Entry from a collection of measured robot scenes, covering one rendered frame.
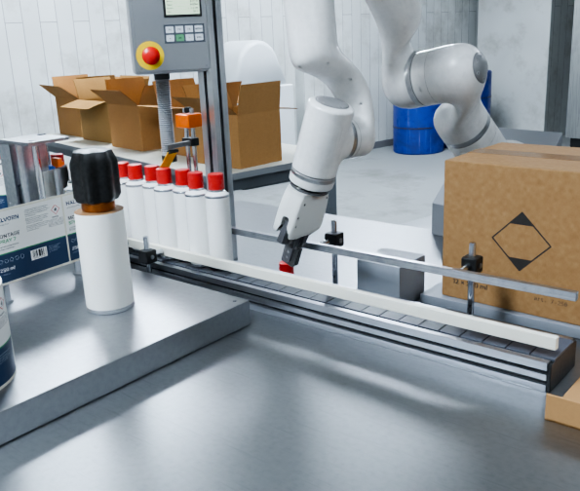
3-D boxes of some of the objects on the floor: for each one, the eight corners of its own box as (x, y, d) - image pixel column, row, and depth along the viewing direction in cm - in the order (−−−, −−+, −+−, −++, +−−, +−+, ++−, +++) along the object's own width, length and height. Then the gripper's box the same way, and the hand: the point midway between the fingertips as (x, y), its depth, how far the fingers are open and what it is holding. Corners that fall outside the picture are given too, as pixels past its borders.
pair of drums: (381, 151, 817) (381, 74, 792) (451, 138, 887) (453, 67, 862) (429, 158, 762) (430, 75, 736) (500, 144, 831) (503, 68, 806)
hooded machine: (262, 172, 722) (255, 39, 684) (299, 180, 678) (294, 38, 641) (209, 183, 683) (198, 42, 645) (245, 192, 639) (235, 41, 601)
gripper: (301, 197, 123) (279, 283, 132) (350, 181, 134) (326, 261, 143) (270, 178, 127) (250, 263, 136) (320, 165, 138) (298, 245, 147)
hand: (291, 254), depth 138 cm, fingers closed
